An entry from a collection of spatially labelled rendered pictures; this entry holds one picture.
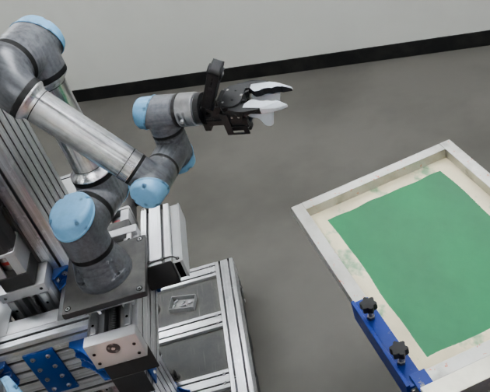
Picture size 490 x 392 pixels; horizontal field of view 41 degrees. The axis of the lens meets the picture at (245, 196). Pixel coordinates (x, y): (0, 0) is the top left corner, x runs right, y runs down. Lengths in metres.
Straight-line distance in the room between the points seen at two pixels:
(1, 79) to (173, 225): 0.75
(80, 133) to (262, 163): 2.77
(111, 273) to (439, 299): 0.86
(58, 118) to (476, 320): 1.13
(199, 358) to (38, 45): 1.72
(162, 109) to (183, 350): 1.65
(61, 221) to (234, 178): 2.54
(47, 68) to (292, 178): 2.57
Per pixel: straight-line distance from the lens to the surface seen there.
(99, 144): 1.42
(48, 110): 1.43
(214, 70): 1.35
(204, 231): 3.76
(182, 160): 1.50
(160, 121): 1.46
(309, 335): 3.06
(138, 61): 5.29
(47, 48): 1.53
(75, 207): 1.63
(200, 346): 2.91
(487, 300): 1.84
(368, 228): 2.06
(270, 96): 1.41
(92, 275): 1.69
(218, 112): 1.42
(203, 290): 3.12
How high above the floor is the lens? 2.35
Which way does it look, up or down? 37 degrees down
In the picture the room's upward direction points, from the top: 19 degrees counter-clockwise
